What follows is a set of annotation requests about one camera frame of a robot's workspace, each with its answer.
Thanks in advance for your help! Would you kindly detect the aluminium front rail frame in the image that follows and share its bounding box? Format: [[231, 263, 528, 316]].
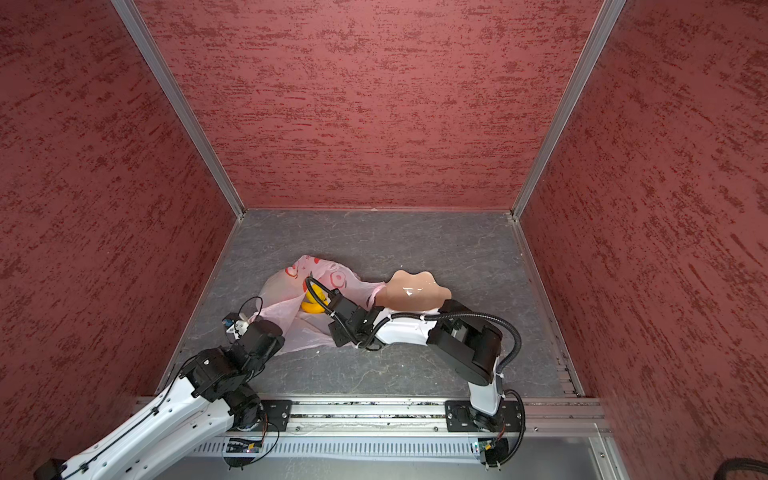
[[122, 394, 610, 438]]

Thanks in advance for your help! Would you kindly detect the right small circuit board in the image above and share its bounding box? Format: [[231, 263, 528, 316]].
[[474, 439, 509, 457]]

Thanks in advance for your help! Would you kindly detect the pink plastic shopping bag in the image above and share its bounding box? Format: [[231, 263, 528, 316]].
[[248, 255, 385, 353]]

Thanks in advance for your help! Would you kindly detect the aluminium corner post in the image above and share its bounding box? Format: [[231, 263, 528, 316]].
[[511, 0, 626, 223], [111, 0, 247, 222]]

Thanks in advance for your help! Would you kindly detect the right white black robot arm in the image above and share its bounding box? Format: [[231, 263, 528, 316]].
[[321, 289, 522, 433]]

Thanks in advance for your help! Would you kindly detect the left small circuit board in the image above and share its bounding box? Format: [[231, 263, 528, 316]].
[[225, 437, 264, 455]]

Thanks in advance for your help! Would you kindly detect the right aluminium corner post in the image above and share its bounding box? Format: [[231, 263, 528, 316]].
[[511, 0, 626, 223]]

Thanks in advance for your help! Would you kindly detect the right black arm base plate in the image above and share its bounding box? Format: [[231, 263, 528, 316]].
[[444, 400, 525, 433]]

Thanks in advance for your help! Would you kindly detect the left aluminium corner post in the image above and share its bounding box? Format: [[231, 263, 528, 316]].
[[111, 0, 247, 222]]

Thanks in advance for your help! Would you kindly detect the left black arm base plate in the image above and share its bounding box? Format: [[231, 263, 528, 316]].
[[234, 399, 294, 432]]

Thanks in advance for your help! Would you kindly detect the peach scalloped plate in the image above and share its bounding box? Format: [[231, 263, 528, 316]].
[[375, 270, 453, 312]]

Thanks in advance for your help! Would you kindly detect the yellow fake lemon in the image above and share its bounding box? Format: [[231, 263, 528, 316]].
[[300, 284, 329, 314]]

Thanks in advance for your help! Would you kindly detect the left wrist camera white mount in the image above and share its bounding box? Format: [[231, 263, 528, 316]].
[[222, 312, 249, 340]]

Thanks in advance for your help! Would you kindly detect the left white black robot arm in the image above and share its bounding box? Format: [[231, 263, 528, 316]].
[[33, 320, 285, 479]]

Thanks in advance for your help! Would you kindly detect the small circuit board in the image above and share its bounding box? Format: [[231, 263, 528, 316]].
[[225, 437, 264, 455], [474, 439, 509, 457]]

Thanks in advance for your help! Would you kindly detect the black corrugated hose corner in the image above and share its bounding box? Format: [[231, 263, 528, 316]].
[[713, 458, 768, 480]]

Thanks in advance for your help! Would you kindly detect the white slotted cable duct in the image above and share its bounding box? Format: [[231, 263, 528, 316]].
[[190, 437, 481, 463]]

